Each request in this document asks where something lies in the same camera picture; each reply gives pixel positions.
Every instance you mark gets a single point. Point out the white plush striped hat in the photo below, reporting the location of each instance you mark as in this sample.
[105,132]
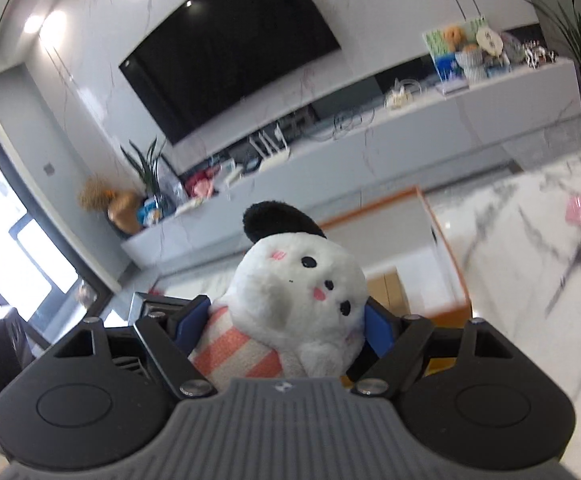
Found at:
[294,307]

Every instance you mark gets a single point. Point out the green blue picture board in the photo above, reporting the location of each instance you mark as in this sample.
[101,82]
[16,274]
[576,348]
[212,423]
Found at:
[442,58]

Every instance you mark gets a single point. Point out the green potted plant left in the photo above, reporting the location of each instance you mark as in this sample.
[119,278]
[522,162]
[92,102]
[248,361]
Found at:
[157,204]

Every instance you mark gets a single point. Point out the golden vase with dried flowers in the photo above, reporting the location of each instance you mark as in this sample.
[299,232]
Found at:
[119,206]

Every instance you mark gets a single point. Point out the white tv console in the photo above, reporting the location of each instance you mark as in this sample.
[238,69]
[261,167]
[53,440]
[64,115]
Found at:
[389,143]

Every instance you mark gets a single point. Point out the round paper fan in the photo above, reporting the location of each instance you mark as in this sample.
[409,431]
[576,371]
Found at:
[490,41]

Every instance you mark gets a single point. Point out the black television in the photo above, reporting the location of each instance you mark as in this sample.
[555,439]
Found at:
[208,55]

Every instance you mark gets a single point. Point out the brown cardboard box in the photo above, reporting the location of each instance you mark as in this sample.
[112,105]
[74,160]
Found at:
[387,289]

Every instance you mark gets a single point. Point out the white charger with cables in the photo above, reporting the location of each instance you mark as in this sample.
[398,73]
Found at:
[402,93]

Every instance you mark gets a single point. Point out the white wifi router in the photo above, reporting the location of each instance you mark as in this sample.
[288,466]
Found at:
[272,149]

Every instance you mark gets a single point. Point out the orange cardboard storage box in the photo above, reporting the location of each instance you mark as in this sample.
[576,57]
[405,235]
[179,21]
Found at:
[401,231]

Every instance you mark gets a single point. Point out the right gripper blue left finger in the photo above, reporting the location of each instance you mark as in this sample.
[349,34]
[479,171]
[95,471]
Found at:
[169,330]

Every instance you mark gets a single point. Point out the teddy bear in basket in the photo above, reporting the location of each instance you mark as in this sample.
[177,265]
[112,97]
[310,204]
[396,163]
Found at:
[468,56]

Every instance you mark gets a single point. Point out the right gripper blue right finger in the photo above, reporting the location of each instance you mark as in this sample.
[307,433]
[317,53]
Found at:
[393,355]

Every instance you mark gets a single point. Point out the cow figurines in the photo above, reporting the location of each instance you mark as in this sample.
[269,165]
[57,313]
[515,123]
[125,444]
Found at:
[537,55]

